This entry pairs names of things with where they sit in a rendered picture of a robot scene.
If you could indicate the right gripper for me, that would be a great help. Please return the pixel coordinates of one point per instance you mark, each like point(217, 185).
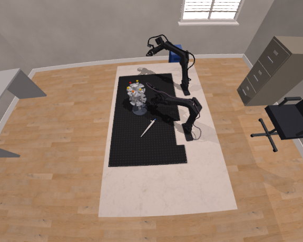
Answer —
point(154, 49)

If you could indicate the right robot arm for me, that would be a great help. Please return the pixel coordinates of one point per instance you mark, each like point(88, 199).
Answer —
point(184, 60)

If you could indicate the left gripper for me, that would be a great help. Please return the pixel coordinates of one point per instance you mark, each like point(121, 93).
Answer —
point(155, 100)

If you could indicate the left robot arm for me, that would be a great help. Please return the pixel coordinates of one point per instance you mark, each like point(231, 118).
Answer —
point(167, 100)

